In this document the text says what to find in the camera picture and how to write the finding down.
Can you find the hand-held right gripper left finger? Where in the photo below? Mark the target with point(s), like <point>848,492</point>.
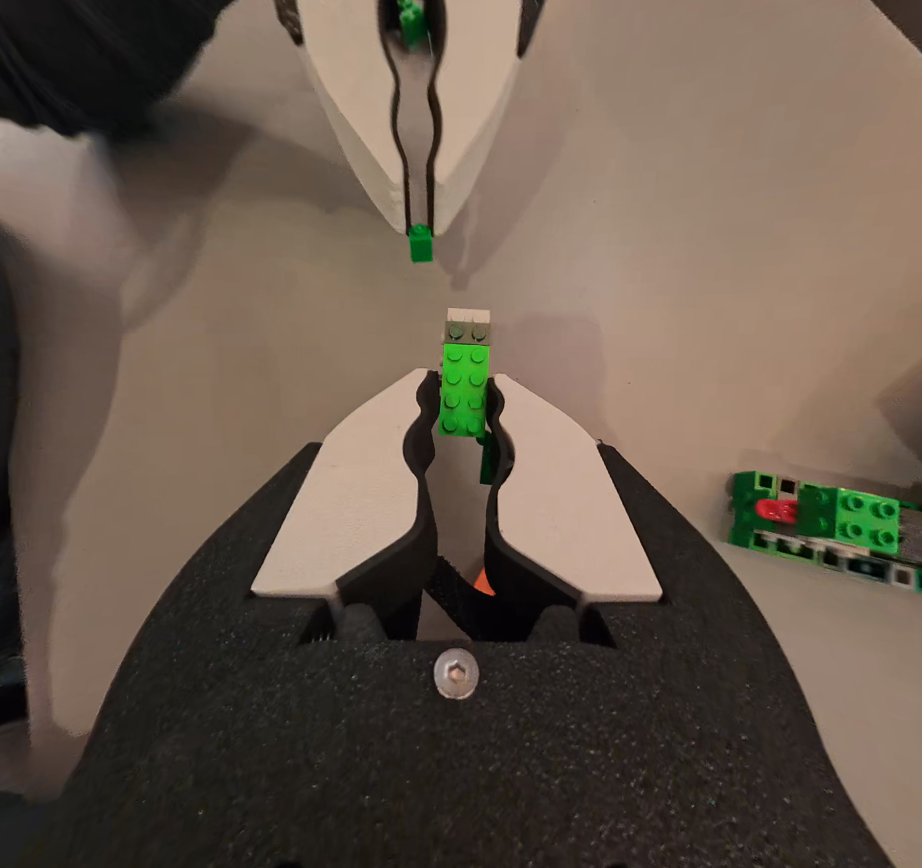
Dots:
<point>346,515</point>

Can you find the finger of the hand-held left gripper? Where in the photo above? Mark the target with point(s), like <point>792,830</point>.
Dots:
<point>338,32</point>
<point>479,39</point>

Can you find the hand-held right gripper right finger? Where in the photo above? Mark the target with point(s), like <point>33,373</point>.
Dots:
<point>569,515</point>

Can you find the green and grey brick assembly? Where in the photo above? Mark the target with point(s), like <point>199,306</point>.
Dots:
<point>464,392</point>

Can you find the small green toy brick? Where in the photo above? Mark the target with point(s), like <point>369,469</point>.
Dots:
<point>420,247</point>

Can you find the person's left forearm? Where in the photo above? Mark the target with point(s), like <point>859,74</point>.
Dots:
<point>93,25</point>

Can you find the grey desk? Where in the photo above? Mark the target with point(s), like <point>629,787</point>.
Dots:
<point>684,234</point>

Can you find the green brick structure left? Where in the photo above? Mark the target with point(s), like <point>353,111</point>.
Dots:
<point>412,21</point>

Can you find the colourful brick build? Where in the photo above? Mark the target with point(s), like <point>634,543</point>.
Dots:
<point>857,522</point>

